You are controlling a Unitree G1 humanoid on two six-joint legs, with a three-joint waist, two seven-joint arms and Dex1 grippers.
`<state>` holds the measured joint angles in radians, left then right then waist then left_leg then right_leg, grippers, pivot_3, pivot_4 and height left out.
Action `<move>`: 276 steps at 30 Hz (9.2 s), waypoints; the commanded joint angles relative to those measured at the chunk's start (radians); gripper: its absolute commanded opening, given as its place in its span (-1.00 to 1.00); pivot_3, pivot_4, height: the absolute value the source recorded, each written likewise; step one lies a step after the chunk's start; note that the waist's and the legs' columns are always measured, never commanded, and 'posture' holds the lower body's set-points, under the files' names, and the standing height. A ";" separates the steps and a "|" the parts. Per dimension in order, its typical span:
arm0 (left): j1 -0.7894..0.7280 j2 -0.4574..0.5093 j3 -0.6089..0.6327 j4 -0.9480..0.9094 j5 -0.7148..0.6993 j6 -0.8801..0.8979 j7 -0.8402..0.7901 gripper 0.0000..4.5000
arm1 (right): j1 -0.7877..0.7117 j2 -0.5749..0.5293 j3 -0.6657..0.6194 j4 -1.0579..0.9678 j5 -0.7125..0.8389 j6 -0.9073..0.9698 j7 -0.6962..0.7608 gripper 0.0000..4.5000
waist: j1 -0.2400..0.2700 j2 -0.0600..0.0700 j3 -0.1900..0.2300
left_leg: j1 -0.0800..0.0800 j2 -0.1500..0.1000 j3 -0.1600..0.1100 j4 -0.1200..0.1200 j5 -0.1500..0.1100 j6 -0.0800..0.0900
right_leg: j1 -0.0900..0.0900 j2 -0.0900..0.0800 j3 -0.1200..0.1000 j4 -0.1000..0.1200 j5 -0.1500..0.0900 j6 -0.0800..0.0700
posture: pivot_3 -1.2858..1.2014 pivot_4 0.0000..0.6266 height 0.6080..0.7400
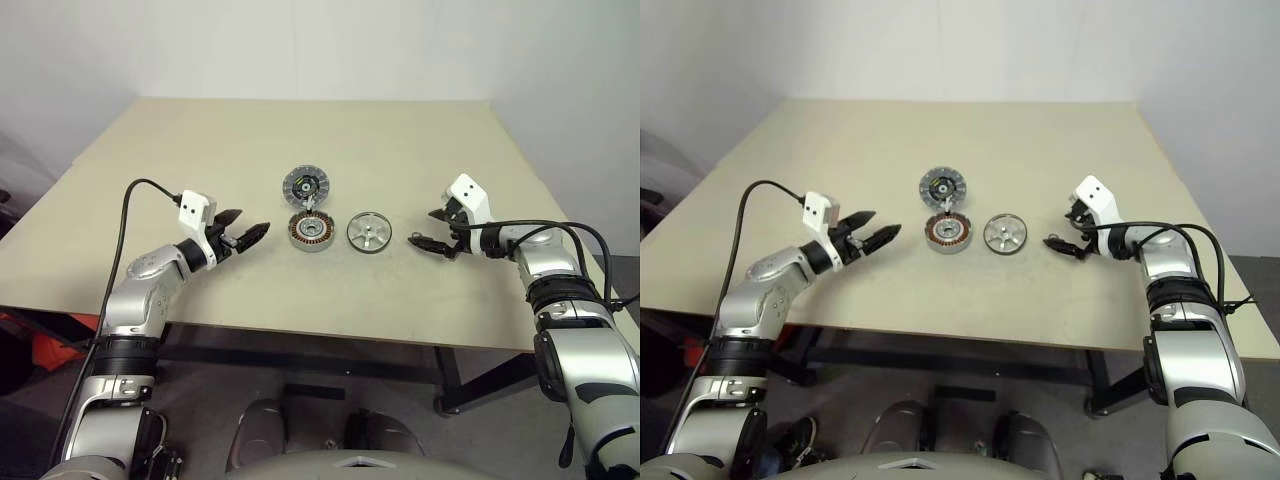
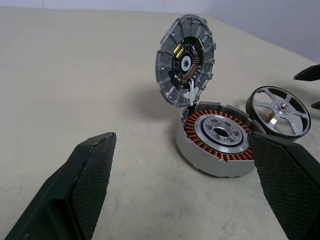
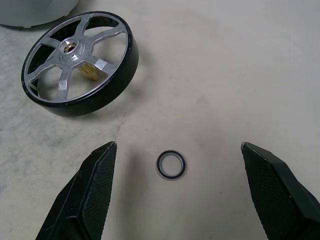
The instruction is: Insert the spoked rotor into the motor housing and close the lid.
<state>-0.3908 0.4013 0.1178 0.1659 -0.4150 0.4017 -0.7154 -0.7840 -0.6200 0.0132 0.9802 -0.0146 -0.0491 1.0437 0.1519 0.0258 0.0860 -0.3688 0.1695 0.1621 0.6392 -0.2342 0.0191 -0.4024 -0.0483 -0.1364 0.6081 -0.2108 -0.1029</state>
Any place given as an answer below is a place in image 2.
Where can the black rotor ring with spokes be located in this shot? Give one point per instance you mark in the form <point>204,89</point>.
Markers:
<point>281,107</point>

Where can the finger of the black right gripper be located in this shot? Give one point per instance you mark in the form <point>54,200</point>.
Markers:
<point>310,73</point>
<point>317,106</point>

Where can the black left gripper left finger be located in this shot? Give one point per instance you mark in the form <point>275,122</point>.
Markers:
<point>75,190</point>

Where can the grey motor stator housing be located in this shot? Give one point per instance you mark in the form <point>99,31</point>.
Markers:
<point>190,152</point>

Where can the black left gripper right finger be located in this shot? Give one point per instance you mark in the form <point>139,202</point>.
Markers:
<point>287,180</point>

